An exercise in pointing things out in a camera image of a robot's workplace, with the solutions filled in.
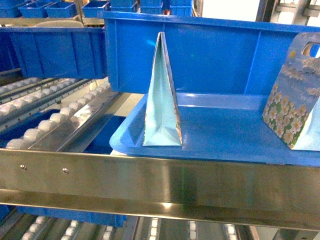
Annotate flower gift bag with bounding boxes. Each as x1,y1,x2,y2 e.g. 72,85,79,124
262,32,320,151
142,32,183,146

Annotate blue plastic tray lid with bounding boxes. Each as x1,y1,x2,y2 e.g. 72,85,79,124
109,93,320,167

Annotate large blue plastic crate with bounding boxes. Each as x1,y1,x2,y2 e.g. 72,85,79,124
98,11,320,95

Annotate blue crate left of rack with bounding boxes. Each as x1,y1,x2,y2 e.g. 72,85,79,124
0,27,108,79

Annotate steel rack front rail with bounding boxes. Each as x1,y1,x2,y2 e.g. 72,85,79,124
0,149,320,231

